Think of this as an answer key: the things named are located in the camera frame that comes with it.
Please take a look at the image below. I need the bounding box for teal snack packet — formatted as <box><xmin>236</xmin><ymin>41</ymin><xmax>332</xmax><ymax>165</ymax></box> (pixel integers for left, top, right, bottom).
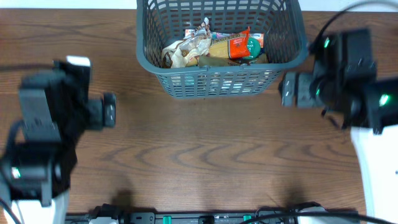
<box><xmin>171</xmin><ymin>75</ymin><xmax>196</xmax><ymax>89</ymax></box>

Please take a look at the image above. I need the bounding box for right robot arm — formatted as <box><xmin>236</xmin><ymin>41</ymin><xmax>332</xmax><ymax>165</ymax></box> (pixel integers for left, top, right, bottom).
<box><xmin>279</xmin><ymin>29</ymin><xmax>397</xmax><ymax>223</ymax></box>

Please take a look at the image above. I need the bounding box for gold foil snack bag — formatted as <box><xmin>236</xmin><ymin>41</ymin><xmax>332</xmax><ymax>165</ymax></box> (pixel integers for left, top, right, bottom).
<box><xmin>197</xmin><ymin>54</ymin><xmax>269</xmax><ymax>67</ymax></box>

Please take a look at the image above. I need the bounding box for colourful tissue pack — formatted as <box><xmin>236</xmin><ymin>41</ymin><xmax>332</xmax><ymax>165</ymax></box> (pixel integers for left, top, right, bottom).
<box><xmin>185</xmin><ymin>29</ymin><xmax>264</xmax><ymax>48</ymax></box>

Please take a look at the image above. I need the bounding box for grey plastic basket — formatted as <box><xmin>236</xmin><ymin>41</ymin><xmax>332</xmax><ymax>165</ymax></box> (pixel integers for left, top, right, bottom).
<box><xmin>136</xmin><ymin>0</ymin><xmax>308</xmax><ymax>98</ymax></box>

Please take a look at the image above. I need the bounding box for white tan pouch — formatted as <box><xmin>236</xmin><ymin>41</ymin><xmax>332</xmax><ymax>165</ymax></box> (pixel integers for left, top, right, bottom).
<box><xmin>161</xmin><ymin>17</ymin><xmax>212</xmax><ymax>68</ymax></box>

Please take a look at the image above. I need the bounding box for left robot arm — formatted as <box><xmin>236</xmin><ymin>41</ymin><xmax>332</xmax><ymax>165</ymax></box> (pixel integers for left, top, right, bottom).
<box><xmin>1</xmin><ymin>55</ymin><xmax>116</xmax><ymax>223</ymax></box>

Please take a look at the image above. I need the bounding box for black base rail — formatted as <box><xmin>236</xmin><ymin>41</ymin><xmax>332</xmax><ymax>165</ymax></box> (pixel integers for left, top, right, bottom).
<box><xmin>65</xmin><ymin>204</ymin><xmax>359</xmax><ymax>224</ymax></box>

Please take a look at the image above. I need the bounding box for green lid jar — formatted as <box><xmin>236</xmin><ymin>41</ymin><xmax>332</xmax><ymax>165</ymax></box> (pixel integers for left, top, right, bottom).
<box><xmin>244</xmin><ymin>37</ymin><xmax>261</xmax><ymax>59</ymax></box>

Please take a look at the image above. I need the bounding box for spaghetti pasta packet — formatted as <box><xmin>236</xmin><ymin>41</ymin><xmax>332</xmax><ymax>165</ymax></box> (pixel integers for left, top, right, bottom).
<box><xmin>188</xmin><ymin>27</ymin><xmax>252</xmax><ymax>65</ymax></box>

